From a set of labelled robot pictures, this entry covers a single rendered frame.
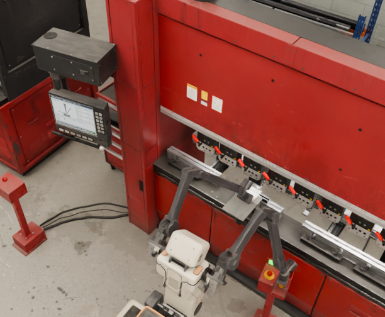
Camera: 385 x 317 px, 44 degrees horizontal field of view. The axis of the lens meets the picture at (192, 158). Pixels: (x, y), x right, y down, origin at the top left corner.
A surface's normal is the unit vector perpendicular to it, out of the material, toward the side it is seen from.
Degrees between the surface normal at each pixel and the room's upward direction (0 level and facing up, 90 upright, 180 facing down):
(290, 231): 0
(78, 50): 1
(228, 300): 0
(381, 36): 90
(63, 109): 90
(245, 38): 90
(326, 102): 90
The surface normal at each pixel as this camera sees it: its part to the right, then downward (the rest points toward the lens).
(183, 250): -0.39, -0.05
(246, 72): -0.61, 0.55
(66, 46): 0.03, -0.70
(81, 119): -0.40, 0.64
